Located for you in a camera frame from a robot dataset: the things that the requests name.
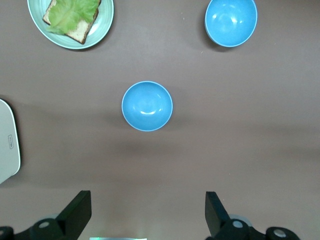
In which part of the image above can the blue bowl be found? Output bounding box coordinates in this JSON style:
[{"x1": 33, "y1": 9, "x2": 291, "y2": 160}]
[
  {"x1": 121, "y1": 80, "x2": 174, "y2": 133},
  {"x1": 204, "y1": 0, "x2": 258, "y2": 48}
]

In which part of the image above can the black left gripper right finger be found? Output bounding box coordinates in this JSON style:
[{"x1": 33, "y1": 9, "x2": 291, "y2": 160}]
[{"x1": 205, "y1": 191, "x2": 301, "y2": 240}]

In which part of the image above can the pale green ribbed plate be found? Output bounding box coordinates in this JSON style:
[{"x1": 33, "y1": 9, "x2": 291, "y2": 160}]
[{"x1": 26, "y1": 0, "x2": 115, "y2": 50}]

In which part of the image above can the toasted bread slice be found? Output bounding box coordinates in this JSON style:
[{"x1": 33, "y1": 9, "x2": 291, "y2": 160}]
[{"x1": 42, "y1": 0, "x2": 102, "y2": 45}]

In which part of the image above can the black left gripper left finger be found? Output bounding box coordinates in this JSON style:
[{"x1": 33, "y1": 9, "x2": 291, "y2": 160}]
[{"x1": 0, "y1": 190, "x2": 92, "y2": 240}]

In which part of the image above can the green lettuce leaf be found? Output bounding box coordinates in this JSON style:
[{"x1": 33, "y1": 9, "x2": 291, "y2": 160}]
[{"x1": 46, "y1": 0, "x2": 100, "y2": 35}]

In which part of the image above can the white flat device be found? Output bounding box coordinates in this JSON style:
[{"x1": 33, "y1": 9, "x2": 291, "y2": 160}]
[{"x1": 0, "y1": 98, "x2": 21, "y2": 185}]

